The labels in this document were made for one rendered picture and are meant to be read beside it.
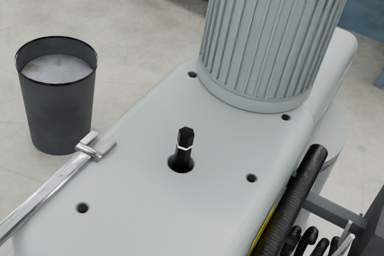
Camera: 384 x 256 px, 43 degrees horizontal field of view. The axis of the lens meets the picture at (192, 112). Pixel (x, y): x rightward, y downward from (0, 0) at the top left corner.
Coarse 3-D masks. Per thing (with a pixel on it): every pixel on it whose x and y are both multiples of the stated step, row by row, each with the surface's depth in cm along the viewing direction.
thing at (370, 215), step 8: (376, 200) 100; (376, 208) 94; (368, 216) 100; (376, 216) 89; (368, 224) 95; (376, 224) 86; (368, 232) 90; (376, 232) 84; (360, 240) 95; (368, 240) 86; (376, 240) 84; (352, 248) 101; (360, 248) 90; (368, 248) 86; (376, 248) 85
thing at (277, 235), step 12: (312, 156) 83; (324, 156) 85; (300, 168) 82; (312, 168) 82; (300, 180) 79; (312, 180) 80; (288, 192) 77; (300, 192) 77; (288, 204) 75; (300, 204) 76; (276, 216) 73; (288, 216) 73; (276, 228) 71; (288, 228) 72; (264, 240) 70; (276, 240) 70; (252, 252) 69; (264, 252) 68; (276, 252) 69
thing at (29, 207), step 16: (80, 144) 66; (112, 144) 67; (80, 160) 64; (96, 160) 64; (64, 176) 61; (48, 192) 59; (32, 208) 57; (0, 224) 55; (16, 224) 55; (0, 240) 54
